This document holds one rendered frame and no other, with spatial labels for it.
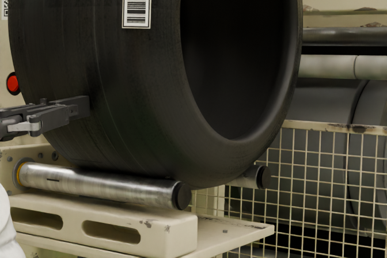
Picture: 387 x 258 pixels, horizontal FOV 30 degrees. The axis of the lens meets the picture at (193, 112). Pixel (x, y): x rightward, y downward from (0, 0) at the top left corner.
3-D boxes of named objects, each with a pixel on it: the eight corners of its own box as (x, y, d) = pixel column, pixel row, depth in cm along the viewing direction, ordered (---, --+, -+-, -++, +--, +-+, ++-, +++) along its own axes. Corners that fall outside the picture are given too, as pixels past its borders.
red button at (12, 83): (6, 91, 139) (6, 75, 139) (13, 91, 141) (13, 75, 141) (17, 91, 138) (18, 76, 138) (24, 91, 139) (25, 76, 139)
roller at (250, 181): (112, 170, 152) (114, 149, 152) (125, 171, 156) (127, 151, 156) (260, 189, 133) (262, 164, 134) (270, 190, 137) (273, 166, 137)
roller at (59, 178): (12, 186, 129) (14, 161, 129) (31, 185, 132) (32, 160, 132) (175, 212, 110) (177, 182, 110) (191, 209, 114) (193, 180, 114)
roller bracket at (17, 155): (-12, 203, 127) (-12, 147, 127) (126, 179, 161) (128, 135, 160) (0, 205, 125) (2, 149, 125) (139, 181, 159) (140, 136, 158)
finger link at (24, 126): (-16, 119, 89) (14, 121, 86) (16, 113, 94) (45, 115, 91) (-15, 138, 90) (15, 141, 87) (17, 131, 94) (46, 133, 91)
